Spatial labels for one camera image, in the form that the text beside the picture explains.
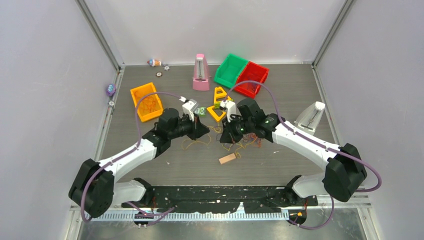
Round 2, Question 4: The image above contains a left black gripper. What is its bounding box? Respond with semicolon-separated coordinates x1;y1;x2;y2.
168;112;209;141

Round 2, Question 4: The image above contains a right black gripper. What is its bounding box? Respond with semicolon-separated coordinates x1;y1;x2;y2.
221;113;255;144

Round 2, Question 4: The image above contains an orange cable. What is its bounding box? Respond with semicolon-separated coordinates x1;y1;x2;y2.
136;94;161;114

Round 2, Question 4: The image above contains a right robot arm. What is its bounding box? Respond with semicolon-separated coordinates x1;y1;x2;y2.
219;98;367;205

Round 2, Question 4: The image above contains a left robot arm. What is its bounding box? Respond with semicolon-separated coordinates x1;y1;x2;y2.
68;108;210;218

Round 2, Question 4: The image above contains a green owl toy block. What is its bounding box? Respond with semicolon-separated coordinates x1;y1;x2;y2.
194;106;207;117

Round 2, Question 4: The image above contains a yellow plastic bin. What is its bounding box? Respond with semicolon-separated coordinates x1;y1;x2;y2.
130;82;164;123

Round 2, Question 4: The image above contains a wooden block near centre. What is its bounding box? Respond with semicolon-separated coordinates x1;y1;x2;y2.
218;153;237;165

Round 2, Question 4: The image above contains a flat yellow triangle block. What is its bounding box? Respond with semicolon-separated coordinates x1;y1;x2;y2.
206;106;227;123

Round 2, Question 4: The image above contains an upright yellow triangle block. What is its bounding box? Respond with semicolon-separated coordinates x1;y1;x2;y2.
213;86;233;108

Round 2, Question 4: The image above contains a red plastic bin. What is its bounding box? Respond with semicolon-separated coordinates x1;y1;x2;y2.
234;61;269;99

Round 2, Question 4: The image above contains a green plastic bin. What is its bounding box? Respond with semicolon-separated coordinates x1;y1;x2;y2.
214;53;249;89

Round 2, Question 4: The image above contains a pink metronome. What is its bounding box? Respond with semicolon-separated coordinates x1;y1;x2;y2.
192;53;210;91

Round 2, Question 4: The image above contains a white metronome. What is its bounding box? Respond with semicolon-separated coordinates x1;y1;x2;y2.
294;101;326;136

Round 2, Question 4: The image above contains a small clown figurine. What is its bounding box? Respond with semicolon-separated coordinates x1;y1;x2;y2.
146;58;162;67

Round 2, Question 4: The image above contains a purple egg toy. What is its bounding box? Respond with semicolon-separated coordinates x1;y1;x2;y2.
106;83;117;97

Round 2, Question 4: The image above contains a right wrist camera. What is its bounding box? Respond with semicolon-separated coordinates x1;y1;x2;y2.
219;100;237;123

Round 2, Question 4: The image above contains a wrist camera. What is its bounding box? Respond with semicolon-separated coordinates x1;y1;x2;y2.
179;96;199;122
219;100;237;123

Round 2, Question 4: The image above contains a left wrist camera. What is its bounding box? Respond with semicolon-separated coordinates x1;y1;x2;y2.
179;96;199;122

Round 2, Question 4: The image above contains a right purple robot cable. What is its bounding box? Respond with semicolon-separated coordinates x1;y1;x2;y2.
223;80;383;230

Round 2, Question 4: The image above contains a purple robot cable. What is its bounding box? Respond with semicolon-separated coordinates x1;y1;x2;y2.
80;91;186;228
223;80;383;230

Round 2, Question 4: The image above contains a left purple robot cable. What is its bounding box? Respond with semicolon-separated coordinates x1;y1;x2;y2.
80;91;186;228

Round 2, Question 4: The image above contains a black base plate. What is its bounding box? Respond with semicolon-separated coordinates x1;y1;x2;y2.
133;185;318;214

